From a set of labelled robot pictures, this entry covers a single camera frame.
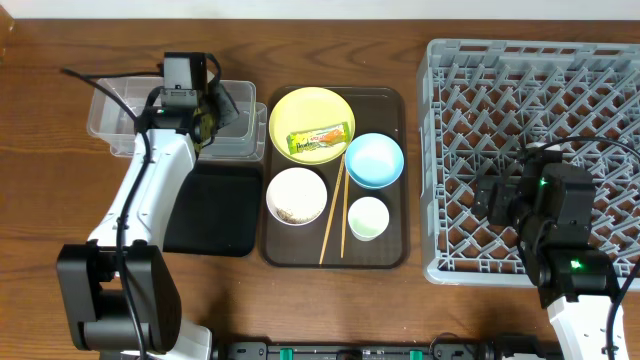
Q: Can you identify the green orange snack wrapper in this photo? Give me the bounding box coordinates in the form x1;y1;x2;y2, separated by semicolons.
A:
286;122;350;155

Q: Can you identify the white bowl with residue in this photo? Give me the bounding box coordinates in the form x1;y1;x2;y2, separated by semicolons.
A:
266;167;328;226

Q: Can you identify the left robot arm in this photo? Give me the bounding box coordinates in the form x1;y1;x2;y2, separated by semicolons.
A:
56;81;238;359

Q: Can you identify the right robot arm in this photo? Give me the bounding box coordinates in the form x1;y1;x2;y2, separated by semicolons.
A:
472;146;629;359

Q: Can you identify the grey dishwasher rack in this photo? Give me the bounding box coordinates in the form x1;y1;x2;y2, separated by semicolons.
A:
417;39;639;287

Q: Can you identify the clear plastic bin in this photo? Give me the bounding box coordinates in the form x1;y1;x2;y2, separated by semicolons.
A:
87;76;267;162

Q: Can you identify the black plastic bin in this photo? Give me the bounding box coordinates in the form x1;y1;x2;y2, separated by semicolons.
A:
163;163;263;257

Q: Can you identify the light blue bowl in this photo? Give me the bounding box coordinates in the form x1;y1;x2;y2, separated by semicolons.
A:
345;133;404;190

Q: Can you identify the small pale green cup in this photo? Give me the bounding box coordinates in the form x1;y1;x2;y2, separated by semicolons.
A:
347;197;390;242

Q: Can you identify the left wooden chopstick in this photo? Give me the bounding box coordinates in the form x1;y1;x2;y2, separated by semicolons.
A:
318;154;345;265

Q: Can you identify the wooden chopstick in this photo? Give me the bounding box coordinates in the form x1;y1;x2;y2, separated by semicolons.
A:
318;154;345;265
340;166;350;259

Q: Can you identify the right wooden chopstick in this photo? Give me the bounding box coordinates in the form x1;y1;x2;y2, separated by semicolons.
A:
340;166;350;259

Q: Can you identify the dark brown serving tray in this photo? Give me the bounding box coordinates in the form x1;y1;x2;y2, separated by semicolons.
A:
261;86;409;269

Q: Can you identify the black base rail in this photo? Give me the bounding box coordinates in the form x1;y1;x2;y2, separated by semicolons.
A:
209;340;551;360

